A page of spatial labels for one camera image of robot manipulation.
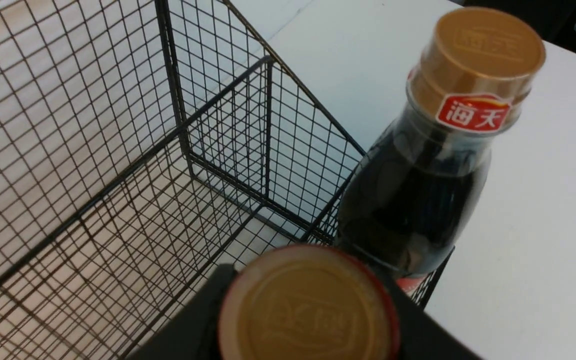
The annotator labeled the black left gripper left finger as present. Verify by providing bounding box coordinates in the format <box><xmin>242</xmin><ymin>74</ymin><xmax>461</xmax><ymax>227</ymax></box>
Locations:
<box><xmin>128</xmin><ymin>264</ymin><xmax>238</xmax><ymax>360</ymax></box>

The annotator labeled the black wire mesh shelf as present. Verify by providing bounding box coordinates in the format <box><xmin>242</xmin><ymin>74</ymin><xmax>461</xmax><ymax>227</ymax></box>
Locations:
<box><xmin>0</xmin><ymin>0</ymin><xmax>456</xmax><ymax>360</ymax></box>

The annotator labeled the vinegar bottle cream label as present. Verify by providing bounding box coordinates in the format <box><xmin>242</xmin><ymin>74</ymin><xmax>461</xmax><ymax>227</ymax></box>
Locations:
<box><xmin>335</xmin><ymin>7</ymin><xmax>546</xmax><ymax>296</ymax></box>

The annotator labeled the soy sauce bottle red label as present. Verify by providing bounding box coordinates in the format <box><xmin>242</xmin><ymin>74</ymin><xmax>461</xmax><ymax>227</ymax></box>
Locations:
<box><xmin>217</xmin><ymin>244</ymin><xmax>402</xmax><ymax>360</ymax></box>

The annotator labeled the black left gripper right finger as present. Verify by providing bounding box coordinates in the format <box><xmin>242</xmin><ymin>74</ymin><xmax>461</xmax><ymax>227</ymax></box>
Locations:
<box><xmin>364</xmin><ymin>265</ymin><xmax>481</xmax><ymax>360</ymax></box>

